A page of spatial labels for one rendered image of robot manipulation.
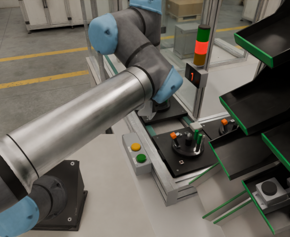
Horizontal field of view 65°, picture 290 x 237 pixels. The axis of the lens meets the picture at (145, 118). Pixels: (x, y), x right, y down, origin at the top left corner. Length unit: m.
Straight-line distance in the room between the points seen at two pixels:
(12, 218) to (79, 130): 0.42
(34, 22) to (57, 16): 0.50
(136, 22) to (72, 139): 0.29
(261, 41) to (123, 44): 0.28
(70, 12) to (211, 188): 5.46
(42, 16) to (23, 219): 5.45
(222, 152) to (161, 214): 0.38
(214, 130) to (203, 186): 0.37
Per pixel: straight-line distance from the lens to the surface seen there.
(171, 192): 0.89
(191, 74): 1.06
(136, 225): 0.93
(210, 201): 0.83
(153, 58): 0.47
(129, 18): 0.52
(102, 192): 1.01
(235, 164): 0.68
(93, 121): 0.36
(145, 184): 1.02
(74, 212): 0.90
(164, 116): 1.18
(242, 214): 0.79
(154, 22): 0.57
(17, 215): 0.71
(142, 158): 0.96
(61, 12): 5.94
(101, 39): 0.49
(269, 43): 0.53
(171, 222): 0.94
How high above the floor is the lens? 1.69
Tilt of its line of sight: 38 degrees down
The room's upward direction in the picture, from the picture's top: straight up
